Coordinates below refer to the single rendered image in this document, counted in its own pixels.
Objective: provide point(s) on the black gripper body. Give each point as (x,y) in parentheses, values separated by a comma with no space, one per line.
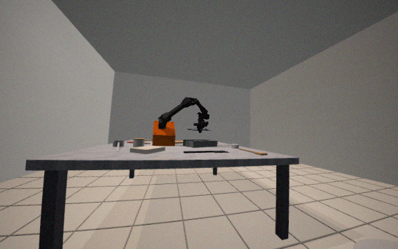
(198,124)

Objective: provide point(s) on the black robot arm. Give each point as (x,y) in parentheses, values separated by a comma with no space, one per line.
(166,117)

